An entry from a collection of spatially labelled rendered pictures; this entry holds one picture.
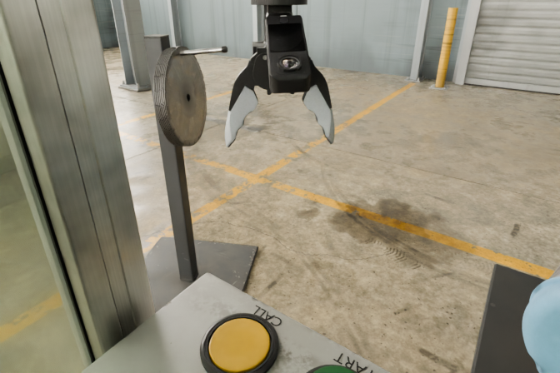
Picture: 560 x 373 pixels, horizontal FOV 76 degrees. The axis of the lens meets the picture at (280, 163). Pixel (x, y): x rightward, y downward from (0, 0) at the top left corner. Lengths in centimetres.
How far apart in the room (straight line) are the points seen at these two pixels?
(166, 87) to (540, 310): 101
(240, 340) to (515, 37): 556
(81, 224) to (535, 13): 559
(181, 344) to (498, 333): 38
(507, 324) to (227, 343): 38
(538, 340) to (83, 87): 31
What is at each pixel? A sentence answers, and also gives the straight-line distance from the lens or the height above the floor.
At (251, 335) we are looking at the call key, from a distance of 26.
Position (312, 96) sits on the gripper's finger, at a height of 99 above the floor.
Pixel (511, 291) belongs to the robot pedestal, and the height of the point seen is 75.
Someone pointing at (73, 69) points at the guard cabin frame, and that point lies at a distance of 22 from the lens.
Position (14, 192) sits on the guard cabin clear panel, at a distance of 24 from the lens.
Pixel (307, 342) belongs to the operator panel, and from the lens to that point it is 27.
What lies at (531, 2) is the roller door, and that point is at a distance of 568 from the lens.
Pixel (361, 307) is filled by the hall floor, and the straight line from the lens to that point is 155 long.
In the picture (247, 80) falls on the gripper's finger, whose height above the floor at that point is 101.
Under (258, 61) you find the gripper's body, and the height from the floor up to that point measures 103.
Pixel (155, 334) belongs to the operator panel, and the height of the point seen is 90.
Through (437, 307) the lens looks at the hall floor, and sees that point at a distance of 164.
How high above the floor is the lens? 110
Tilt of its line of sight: 25 degrees down
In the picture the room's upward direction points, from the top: straight up
